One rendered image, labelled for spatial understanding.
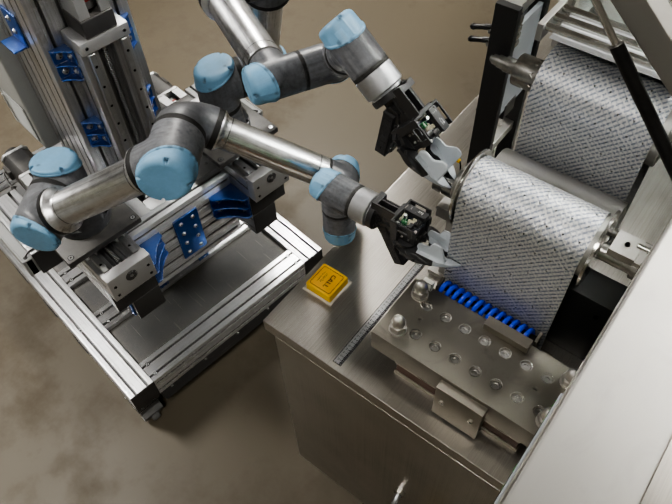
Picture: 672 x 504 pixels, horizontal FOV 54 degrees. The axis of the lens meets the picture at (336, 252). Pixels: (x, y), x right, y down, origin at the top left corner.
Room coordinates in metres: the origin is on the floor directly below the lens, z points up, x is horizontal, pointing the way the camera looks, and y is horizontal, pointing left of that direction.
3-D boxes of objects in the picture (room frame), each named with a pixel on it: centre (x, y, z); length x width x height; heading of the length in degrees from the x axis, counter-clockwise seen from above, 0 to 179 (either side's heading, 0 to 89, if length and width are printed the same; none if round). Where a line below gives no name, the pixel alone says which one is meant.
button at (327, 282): (0.85, 0.02, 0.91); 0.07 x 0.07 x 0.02; 50
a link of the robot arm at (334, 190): (0.96, -0.01, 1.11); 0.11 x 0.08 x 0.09; 50
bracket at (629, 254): (0.64, -0.49, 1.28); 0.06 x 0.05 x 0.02; 50
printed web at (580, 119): (0.85, -0.44, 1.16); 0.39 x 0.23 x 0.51; 140
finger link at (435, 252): (0.77, -0.20, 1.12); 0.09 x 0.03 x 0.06; 49
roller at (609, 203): (0.84, -0.43, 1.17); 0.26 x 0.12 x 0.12; 50
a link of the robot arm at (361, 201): (0.91, -0.07, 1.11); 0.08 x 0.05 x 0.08; 140
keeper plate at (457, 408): (0.51, -0.22, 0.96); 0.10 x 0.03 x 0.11; 50
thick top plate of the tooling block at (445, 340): (0.59, -0.27, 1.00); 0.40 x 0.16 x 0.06; 50
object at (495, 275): (0.70, -0.31, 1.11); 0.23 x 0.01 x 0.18; 50
